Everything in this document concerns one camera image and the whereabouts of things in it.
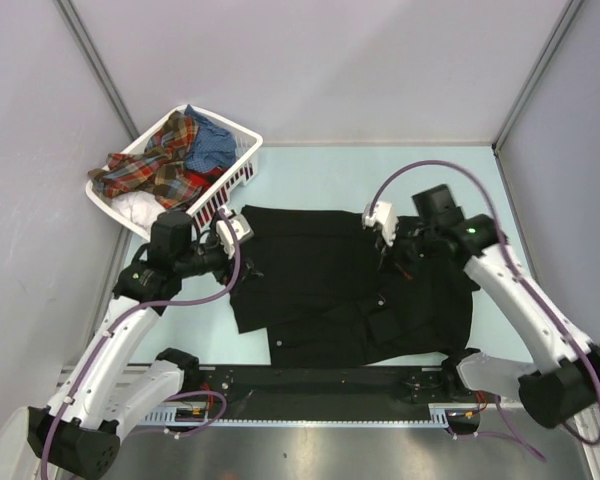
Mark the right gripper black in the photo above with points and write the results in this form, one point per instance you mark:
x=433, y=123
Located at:
x=391, y=257

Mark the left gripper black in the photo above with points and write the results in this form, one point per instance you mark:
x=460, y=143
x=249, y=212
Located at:
x=224, y=273

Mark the black long sleeve shirt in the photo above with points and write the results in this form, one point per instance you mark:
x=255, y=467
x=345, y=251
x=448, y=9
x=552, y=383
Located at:
x=316, y=283

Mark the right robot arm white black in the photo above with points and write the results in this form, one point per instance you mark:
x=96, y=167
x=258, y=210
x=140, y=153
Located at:
x=563, y=377

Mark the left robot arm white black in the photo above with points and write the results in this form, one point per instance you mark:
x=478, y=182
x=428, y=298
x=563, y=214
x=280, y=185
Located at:
x=83, y=425

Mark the plaid long sleeve shirt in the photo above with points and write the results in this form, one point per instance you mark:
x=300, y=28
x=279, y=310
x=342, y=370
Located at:
x=159, y=169

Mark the red shirt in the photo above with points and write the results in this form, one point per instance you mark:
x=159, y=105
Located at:
x=204, y=180

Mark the white shirt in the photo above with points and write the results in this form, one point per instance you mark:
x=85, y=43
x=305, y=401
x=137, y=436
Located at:
x=140, y=208

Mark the blue shirt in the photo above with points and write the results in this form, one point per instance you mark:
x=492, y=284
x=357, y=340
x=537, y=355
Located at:
x=213, y=147

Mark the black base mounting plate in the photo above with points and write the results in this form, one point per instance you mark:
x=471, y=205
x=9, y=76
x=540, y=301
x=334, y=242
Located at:
x=293, y=389

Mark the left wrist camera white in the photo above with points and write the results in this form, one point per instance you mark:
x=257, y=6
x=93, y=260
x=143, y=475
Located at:
x=232, y=230

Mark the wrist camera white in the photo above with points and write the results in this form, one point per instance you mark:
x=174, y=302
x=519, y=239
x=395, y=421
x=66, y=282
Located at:
x=381, y=217
x=232, y=230

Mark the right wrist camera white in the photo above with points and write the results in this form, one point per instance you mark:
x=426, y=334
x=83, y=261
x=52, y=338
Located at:
x=381, y=217

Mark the white slotted cable duct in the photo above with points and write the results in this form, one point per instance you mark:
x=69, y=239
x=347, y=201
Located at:
x=431, y=416

